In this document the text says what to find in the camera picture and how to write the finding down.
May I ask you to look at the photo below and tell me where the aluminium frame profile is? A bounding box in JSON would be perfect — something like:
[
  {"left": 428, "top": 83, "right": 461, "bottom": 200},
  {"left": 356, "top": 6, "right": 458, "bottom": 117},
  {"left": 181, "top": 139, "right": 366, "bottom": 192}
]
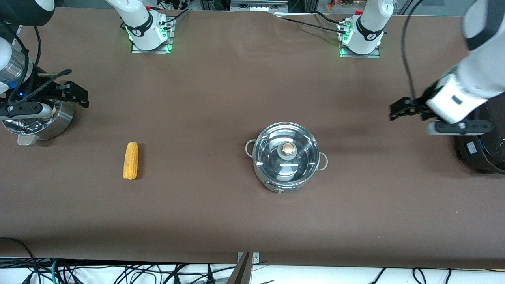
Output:
[{"left": 475, "top": 0, "right": 505, "bottom": 26}]

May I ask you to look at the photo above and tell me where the black rice cooker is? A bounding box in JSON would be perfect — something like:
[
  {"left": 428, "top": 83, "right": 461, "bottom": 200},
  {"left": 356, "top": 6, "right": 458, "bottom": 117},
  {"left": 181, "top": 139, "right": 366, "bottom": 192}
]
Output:
[{"left": 456, "top": 99, "right": 505, "bottom": 175}]

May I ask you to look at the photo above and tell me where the black arm base cable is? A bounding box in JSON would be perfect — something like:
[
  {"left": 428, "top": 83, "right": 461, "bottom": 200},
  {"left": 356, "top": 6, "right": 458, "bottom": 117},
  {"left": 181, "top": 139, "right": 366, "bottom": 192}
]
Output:
[
  {"left": 312, "top": 11, "right": 344, "bottom": 25},
  {"left": 276, "top": 16, "right": 342, "bottom": 35},
  {"left": 160, "top": 8, "right": 193, "bottom": 25}
]

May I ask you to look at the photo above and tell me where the black right arm base cable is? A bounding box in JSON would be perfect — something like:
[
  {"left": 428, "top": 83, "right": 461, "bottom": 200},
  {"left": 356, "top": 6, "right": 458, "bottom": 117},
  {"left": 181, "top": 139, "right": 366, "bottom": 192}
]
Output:
[{"left": 160, "top": 8, "right": 193, "bottom": 25}]

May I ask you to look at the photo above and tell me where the black left arm base cable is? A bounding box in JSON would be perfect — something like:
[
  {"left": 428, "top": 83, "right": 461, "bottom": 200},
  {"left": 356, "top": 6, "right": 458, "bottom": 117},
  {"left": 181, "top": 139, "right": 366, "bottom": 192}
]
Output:
[
  {"left": 312, "top": 11, "right": 344, "bottom": 25},
  {"left": 276, "top": 16, "right": 342, "bottom": 35}
]

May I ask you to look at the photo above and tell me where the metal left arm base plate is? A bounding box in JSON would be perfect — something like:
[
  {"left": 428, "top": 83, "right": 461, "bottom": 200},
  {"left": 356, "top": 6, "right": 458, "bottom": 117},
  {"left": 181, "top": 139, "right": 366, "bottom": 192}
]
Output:
[{"left": 339, "top": 20, "right": 381, "bottom": 59}]

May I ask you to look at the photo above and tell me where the stainless steel pot with handles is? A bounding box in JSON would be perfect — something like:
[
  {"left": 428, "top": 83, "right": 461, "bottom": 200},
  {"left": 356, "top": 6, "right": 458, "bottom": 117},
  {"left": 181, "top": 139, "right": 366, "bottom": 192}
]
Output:
[{"left": 245, "top": 122, "right": 329, "bottom": 194}]

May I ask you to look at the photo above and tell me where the steel steamer pot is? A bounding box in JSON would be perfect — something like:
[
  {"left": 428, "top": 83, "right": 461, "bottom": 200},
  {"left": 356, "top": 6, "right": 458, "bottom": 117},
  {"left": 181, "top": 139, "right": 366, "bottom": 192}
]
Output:
[{"left": 2, "top": 99, "right": 75, "bottom": 146}]

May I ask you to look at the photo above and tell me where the glass pot lid with knob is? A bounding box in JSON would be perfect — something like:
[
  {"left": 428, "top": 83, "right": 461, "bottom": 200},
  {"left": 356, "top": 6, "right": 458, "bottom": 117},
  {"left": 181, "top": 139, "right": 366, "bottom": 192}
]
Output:
[{"left": 253, "top": 122, "right": 319, "bottom": 184}]

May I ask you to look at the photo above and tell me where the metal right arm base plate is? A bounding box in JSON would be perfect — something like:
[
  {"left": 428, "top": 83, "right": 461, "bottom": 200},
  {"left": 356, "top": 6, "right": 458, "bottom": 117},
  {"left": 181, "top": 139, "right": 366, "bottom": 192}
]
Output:
[{"left": 130, "top": 17, "right": 175, "bottom": 54}]

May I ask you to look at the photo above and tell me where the grey box behind table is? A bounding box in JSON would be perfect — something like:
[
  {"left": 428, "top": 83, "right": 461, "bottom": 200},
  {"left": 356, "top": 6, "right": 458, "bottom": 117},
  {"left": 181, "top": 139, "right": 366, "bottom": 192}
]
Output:
[{"left": 230, "top": 0, "right": 289, "bottom": 12}]

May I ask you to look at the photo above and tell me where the dark camera mount pole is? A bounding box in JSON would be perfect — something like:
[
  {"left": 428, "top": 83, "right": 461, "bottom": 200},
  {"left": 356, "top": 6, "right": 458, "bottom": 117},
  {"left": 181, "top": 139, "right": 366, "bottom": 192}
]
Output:
[{"left": 227, "top": 252, "right": 253, "bottom": 284}]

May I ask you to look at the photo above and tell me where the yellow corn cob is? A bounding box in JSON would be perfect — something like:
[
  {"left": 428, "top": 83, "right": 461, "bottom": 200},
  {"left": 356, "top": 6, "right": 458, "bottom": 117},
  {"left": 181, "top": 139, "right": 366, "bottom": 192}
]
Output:
[{"left": 123, "top": 142, "right": 139, "bottom": 180}]

